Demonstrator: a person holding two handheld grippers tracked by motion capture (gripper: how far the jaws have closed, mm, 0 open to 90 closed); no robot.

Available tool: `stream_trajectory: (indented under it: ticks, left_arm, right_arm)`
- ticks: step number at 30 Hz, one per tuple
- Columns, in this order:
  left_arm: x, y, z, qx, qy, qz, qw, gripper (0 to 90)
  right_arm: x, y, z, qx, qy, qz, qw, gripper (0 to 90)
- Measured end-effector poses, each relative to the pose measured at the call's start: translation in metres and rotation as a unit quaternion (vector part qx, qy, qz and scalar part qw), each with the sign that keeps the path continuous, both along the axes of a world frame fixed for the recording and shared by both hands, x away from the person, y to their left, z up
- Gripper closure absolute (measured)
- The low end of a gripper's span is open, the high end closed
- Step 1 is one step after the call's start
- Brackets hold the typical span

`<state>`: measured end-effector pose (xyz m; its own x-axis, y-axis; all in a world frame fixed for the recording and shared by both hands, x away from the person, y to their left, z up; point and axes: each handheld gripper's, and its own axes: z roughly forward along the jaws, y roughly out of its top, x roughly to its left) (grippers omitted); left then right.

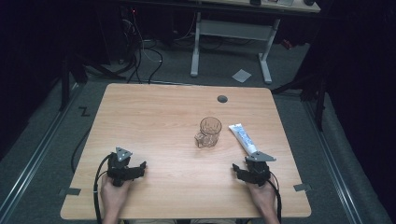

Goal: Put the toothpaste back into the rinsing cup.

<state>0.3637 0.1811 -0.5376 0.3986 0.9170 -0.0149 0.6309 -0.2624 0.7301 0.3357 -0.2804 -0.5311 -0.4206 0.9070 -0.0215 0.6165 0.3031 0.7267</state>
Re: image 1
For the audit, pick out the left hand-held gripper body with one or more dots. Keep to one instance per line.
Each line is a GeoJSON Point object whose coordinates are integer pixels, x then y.
{"type": "Point", "coordinates": [119, 168]}

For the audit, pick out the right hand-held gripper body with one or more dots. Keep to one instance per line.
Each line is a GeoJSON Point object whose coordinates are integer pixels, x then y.
{"type": "Point", "coordinates": [259, 169]}

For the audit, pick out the white and blue toothpaste tube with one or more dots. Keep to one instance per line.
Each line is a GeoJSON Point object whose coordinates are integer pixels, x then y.
{"type": "Point", "coordinates": [243, 138]}

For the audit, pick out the clear glass mug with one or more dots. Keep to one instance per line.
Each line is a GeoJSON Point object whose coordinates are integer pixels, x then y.
{"type": "Point", "coordinates": [209, 132]}

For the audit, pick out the person's right hand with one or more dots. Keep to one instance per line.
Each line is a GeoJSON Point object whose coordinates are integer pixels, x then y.
{"type": "Point", "coordinates": [263, 196]}

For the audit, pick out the person's left hand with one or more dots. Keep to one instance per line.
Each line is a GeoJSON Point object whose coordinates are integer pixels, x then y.
{"type": "Point", "coordinates": [113, 195]}

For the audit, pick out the grey tape strip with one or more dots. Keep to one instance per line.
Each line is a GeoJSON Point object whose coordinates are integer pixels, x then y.
{"type": "Point", "coordinates": [302, 187]}
{"type": "Point", "coordinates": [72, 191]}

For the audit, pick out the dark round table grommet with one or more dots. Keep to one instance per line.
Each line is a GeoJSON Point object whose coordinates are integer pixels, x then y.
{"type": "Point", "coordinates": [222, 99]}

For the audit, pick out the black metal stand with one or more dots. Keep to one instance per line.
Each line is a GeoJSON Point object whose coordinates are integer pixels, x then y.
{"type": "Point", "coordinates": [320, 102]}
{"type": "Point", "coordinates": [64, 84]}

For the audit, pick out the grey sheet of paper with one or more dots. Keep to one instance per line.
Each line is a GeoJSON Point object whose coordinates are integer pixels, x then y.
{"type": "Point", "coordinates": [241, 76]}

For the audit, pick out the white-framed wooden desk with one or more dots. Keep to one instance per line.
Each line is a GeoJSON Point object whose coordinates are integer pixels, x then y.
{"type": "Point", "coordinates": [236, 30]}

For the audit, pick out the metal floor rail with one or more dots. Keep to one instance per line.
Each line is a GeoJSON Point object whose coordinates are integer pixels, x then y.
{"type": "Point", "coordinates": [333, 161]}
{"type": "Point", "coordinates": [34, 155]}

